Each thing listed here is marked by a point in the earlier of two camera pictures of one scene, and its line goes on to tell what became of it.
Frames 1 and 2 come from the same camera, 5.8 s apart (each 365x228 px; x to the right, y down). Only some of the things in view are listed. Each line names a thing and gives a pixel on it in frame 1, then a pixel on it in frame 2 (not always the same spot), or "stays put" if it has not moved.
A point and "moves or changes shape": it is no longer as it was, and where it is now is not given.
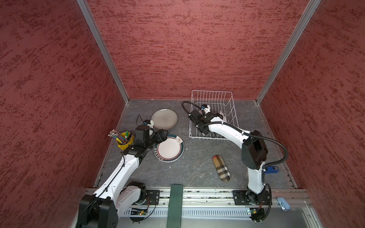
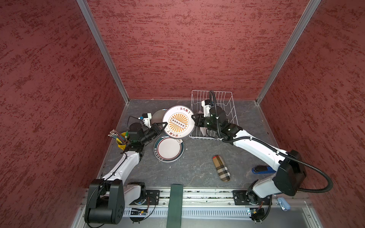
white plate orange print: (224, 118) moves or changes shape
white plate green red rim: (170, 149) stays put
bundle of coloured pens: (118, 136) stays put
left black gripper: (163, 137) to (157, 129)
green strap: (175, 205) stays put
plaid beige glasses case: (221, 168) stays put
